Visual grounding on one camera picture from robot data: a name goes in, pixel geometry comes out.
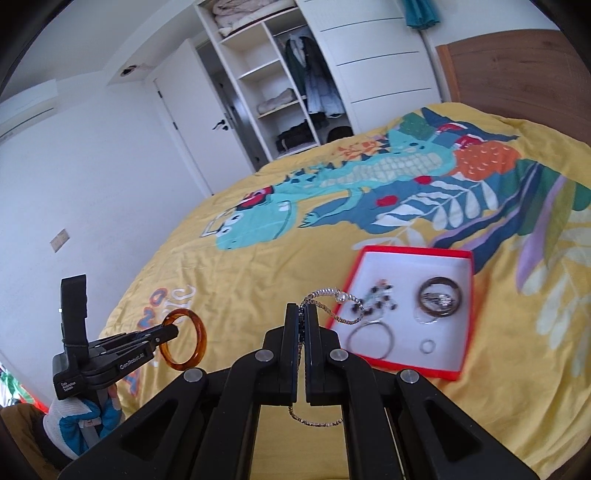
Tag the teal cloth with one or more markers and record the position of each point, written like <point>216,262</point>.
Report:
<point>420,14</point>

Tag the dark brown bangle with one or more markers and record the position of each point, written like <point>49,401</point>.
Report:
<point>441,279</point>

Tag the folded beige cloth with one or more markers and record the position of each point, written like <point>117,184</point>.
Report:
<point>277,104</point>

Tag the white door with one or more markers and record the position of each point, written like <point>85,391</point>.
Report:
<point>194,129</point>

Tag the white air conditioner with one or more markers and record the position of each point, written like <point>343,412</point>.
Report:
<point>27,108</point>

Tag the black round bag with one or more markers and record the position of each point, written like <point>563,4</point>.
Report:
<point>339,134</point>

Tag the yellow printed blanket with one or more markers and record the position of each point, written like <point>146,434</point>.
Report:
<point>277,258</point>

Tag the folded beige bedding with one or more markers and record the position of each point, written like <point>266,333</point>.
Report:
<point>249,14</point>

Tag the wall switch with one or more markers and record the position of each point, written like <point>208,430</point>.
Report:
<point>60,241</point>

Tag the wooden headboard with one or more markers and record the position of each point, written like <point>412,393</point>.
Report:
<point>508,69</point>

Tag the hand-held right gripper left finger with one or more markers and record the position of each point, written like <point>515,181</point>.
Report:
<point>292,360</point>

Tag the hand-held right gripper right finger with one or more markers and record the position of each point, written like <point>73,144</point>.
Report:
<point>313,360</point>

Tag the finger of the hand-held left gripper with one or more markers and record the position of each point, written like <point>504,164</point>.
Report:
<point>166,338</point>
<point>152,331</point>

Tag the hanging clothes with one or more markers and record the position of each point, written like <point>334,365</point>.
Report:
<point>318,87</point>

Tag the large silver bangle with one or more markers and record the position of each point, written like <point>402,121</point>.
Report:
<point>391,340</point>

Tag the person's left hand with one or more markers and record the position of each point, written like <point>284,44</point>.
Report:
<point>69,424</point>

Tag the white wardrobe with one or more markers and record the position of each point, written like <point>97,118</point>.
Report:
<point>383,46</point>

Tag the red jewelry box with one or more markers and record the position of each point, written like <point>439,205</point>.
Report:
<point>415,350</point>

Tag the amber bangle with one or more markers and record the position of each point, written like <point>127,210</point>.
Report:
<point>201,339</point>

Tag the stack of black clothes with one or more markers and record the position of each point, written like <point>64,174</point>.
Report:
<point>295,138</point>

